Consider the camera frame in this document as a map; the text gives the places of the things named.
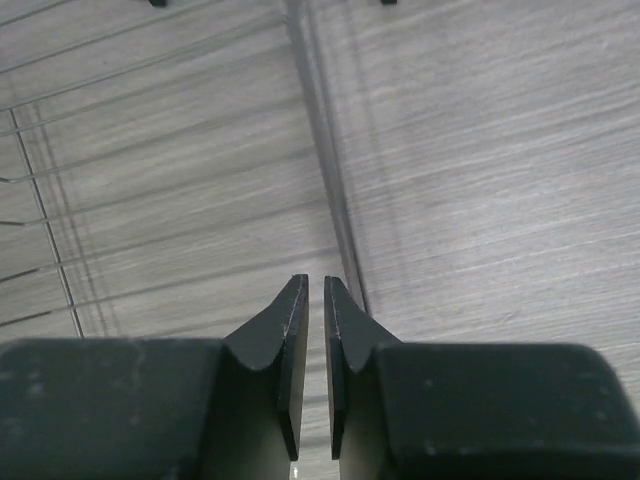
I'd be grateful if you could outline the black wire dish rack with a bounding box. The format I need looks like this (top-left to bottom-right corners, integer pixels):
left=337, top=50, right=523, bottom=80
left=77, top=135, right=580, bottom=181
left=1, top=1, right=368, bottom=337

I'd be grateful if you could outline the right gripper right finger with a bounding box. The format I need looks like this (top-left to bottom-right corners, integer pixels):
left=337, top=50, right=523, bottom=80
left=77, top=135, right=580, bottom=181
left=324, top=277, right=639, bottom=479

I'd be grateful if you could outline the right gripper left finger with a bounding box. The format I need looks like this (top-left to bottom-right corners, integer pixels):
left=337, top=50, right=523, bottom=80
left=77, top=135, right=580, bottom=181
left=1, top=275, right=309, bottom=479

